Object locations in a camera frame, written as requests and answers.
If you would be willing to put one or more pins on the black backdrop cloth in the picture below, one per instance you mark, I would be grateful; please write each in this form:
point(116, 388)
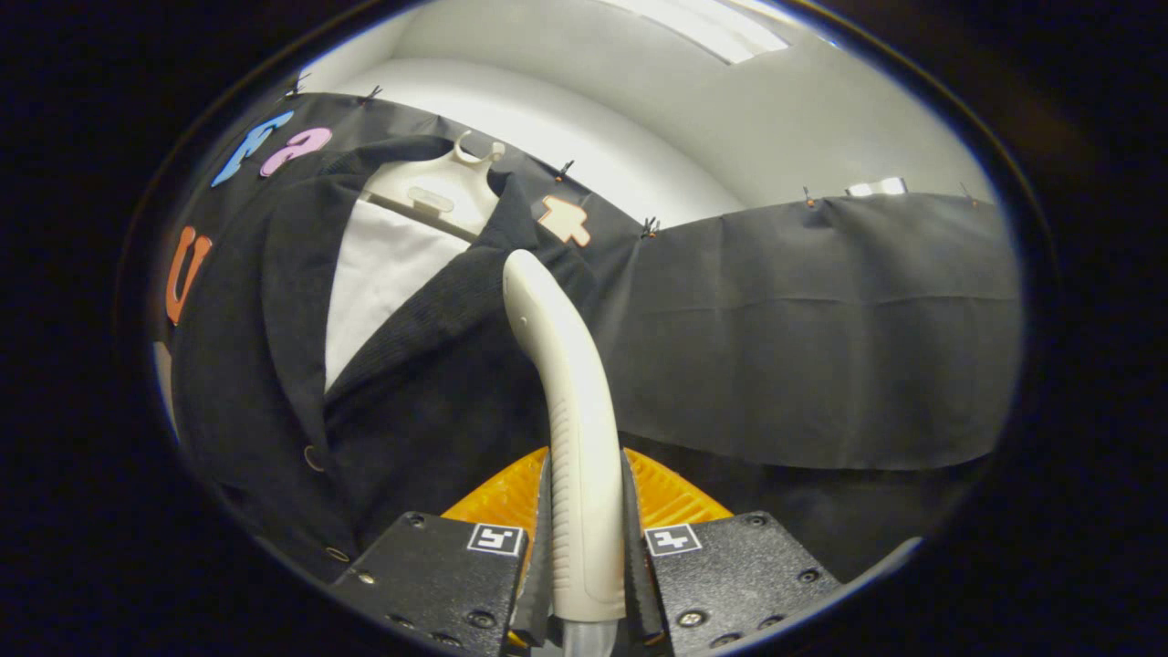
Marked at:
point(821, 347)

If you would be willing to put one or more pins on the white garment steamer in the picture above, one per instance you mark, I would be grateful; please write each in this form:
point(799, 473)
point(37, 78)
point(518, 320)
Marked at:
point(584, 456)

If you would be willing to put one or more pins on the black blazer jacket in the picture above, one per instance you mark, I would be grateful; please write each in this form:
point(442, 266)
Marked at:
point(438, 392)

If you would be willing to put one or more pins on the white plastic hanger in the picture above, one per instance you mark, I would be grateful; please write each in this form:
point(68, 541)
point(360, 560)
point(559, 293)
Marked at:
point(438, 187)

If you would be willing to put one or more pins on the small ceiling light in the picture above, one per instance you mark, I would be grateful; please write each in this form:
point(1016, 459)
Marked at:
point(876, 187)

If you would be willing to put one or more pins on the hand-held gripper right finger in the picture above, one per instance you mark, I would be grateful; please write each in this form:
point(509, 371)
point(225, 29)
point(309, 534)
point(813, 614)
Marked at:
point(639, 566)

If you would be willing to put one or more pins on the white shirt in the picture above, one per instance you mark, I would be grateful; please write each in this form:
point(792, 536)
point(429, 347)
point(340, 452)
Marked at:
point(374, 283)

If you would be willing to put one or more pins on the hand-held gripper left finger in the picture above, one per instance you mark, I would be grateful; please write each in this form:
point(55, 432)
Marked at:
point(538, 566)

